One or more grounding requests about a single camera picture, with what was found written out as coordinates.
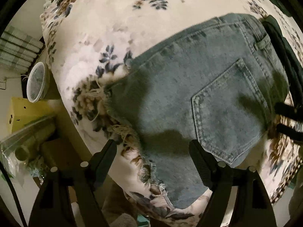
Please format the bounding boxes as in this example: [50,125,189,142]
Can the blue denim shorts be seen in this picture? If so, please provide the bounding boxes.
[107,13,289,208]

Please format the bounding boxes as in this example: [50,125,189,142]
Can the folded dark pants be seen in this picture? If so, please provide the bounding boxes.
[261,15,302,107]

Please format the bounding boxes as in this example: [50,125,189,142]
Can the yellow cardboard box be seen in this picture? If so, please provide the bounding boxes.
[7,97,55,134]

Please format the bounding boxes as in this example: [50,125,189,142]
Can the green striped curtain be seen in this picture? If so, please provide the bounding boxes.
[0,25,44,74]

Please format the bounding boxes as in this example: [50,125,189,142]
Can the floral bed cover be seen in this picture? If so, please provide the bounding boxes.
[41,0,302,226]

